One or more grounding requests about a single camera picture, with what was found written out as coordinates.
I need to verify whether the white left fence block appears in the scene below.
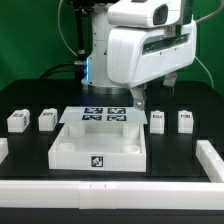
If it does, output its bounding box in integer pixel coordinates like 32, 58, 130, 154
0, 138, 8, 164

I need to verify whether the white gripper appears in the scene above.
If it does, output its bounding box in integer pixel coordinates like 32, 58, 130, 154
107, 21, 197, 111

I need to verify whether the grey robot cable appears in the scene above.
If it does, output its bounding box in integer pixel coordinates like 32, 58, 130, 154
57, 0, 80, 58

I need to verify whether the white front fence rail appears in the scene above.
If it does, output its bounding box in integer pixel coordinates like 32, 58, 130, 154
0, 180, 224, 210

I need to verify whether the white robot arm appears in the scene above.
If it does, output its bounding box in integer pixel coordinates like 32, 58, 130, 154
82, 0, 197, 110

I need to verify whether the black cable on stand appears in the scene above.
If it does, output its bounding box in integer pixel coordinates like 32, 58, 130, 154
39, 0, 88, 80

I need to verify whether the white tag sheet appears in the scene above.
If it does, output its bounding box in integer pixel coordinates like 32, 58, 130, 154
60, 106, 147, 124

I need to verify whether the white square table top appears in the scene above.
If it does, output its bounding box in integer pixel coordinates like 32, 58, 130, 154
48, 121, 146, 172

